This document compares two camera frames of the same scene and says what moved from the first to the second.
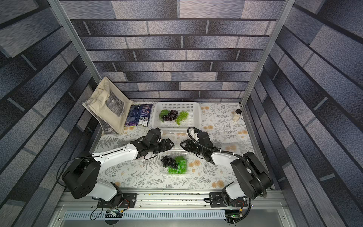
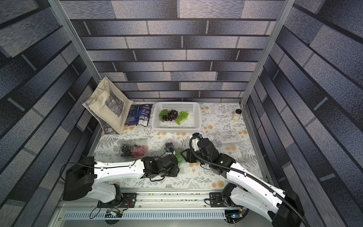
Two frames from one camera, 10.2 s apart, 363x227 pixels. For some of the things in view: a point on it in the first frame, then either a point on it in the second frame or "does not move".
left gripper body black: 162,146 -> 172,172
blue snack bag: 139,114 does not move
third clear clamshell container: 238,143 does not move
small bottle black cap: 237,115 does not move
